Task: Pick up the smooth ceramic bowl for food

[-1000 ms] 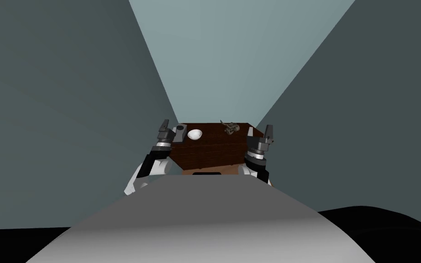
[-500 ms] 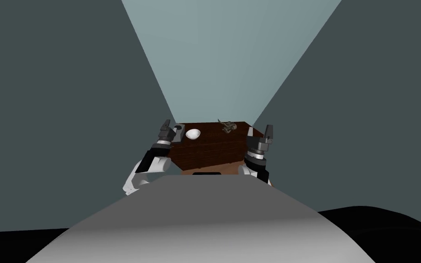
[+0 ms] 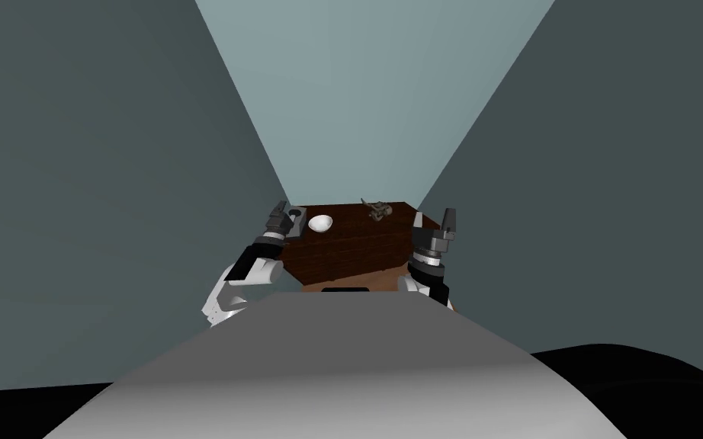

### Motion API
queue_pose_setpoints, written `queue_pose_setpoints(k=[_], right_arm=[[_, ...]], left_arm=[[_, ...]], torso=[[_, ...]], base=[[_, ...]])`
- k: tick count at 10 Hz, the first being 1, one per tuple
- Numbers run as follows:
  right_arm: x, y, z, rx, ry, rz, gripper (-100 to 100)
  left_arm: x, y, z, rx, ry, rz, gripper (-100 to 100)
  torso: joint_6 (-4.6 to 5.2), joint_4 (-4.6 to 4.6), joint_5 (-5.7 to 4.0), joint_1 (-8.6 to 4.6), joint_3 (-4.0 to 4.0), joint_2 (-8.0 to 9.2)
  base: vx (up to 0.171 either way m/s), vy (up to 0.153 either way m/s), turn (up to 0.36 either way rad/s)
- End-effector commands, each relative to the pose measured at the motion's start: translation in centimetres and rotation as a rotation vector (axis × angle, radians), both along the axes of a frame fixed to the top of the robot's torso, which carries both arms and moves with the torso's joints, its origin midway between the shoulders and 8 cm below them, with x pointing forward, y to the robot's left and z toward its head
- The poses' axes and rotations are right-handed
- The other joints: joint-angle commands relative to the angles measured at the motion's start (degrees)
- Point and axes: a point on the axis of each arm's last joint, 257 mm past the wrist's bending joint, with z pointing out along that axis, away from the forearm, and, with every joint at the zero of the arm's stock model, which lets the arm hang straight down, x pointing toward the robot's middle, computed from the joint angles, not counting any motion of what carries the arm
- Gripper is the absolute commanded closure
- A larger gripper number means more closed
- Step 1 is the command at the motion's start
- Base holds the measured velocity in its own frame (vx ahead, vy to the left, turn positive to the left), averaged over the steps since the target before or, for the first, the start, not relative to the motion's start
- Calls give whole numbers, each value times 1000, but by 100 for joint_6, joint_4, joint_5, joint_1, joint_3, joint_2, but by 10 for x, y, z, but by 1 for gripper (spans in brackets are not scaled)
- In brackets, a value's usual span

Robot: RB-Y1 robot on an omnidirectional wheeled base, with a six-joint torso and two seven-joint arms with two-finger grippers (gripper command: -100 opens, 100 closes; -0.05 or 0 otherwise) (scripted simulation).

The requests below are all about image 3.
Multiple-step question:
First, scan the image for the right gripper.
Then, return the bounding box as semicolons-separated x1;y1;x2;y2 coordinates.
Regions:
412;207;458;255

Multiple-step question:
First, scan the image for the grey mug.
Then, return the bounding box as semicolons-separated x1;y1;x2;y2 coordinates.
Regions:
289;207;309;239

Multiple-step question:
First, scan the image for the olive brown figurine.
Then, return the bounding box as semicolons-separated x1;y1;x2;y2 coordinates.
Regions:
360;197;395;223

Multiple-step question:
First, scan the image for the dark brown wooden table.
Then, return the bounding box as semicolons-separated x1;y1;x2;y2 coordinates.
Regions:
278;200;445;294

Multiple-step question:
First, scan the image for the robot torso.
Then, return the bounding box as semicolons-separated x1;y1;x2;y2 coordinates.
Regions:
43;286;628;439

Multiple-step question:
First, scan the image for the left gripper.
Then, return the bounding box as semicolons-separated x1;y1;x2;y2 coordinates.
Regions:
265;200;295;236

